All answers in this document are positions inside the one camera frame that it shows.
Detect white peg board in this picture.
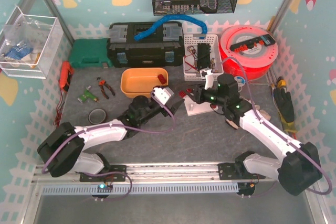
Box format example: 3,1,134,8
184,95,218,116

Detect beige work glove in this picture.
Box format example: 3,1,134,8
226,105,271,130

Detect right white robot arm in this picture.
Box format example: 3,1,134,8
192,72,322,196

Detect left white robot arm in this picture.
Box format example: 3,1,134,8
37,95,184,177

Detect white slotted basket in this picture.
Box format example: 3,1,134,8
183,34,224,81

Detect orange plastic tray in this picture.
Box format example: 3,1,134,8
120,68,169,98

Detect small solder spool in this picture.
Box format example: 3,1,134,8
234,76,246,87

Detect black module in basket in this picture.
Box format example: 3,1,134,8
196,43,211,72

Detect tape roll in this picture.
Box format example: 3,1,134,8
88,108,107,125

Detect black plastic toolbox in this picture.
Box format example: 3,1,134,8
107,21,185,68

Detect green circuit board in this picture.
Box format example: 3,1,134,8
77,86,99,103

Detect red filament spool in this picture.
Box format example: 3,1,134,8
219,25,279,81

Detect yellow black screwdriver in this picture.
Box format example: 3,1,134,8
271,77,287,89

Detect black yellow work glove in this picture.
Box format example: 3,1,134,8
273,88,297,133

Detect green plastic tool case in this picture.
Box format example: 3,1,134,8
69,38,113,68

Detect orange multimeter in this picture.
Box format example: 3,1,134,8
59,61,74,92

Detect clear acrylic box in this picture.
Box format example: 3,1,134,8
1,7,64,79

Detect blue white gloves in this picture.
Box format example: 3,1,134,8
5,41,34,62

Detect orange handled pliers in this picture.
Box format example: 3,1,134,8
97,77,116,99

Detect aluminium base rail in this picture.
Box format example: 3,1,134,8
33,162,263,185

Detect blue corrugated hose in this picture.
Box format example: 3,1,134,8
134,15,208,41

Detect grey slotted cable duct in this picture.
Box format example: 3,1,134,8
41,183,239,196

